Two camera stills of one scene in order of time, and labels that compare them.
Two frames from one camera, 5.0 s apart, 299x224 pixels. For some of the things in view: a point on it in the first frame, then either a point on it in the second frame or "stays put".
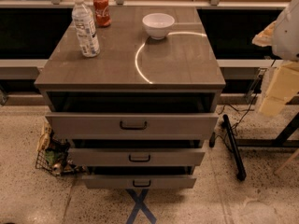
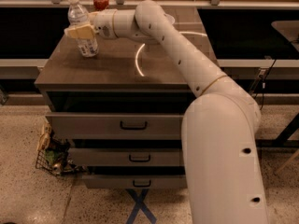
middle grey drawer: x=136 y=157 stays put
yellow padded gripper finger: x=265 y=36 → x=104 y=22
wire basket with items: x=52 y=154 stays put
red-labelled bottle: x=103 y=16 stays put
